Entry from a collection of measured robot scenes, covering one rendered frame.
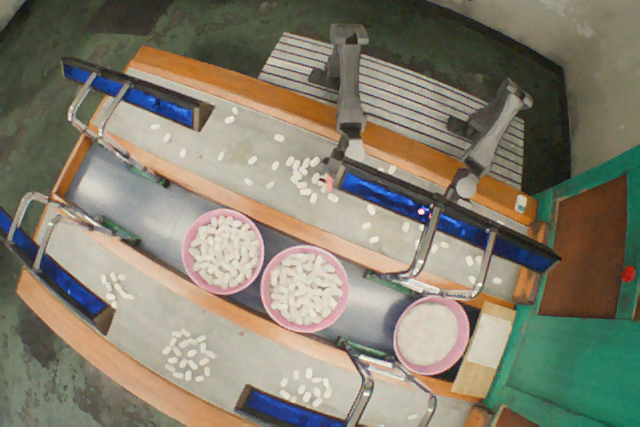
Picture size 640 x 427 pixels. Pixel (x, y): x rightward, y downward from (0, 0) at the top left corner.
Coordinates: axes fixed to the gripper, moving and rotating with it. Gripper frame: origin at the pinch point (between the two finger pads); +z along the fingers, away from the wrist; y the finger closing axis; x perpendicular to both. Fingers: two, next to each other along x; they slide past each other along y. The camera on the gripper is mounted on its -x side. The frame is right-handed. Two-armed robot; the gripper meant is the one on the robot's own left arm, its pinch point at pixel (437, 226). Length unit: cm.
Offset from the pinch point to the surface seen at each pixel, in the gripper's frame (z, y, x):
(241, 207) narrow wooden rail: 17, -59, -7
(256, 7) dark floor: -54, -149, 152
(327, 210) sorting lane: 10.2, -33.8, 1.3
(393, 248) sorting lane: 12.7, -9.3, -0.8
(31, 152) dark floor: 87, -269, 33
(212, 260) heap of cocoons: 34, -61, -17
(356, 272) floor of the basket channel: 25.4, -16.8, -3.0
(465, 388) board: 38, 33, -27
